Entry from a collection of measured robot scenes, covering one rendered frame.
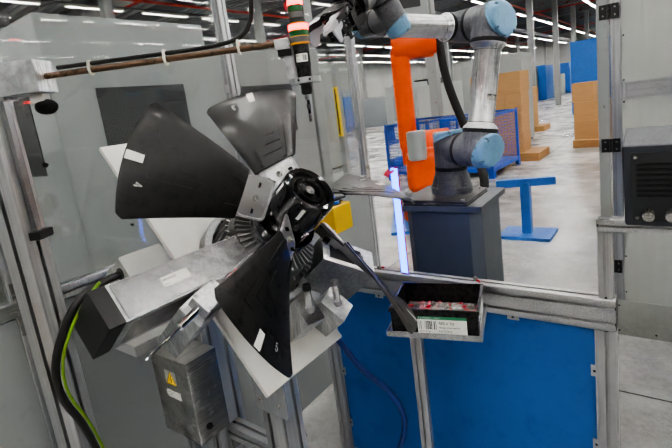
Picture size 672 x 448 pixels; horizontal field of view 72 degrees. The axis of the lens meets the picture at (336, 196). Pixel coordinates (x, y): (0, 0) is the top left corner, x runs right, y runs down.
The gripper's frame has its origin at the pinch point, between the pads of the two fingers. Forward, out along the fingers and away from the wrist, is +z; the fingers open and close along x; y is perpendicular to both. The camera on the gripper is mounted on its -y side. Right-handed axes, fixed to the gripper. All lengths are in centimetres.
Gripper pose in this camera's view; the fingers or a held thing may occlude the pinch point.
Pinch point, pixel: (310, 33)
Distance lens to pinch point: 120.9
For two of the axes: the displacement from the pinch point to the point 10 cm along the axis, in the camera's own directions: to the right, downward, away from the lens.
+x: -7.2, -1.0, 6.8
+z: -5.5, 6.9, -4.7
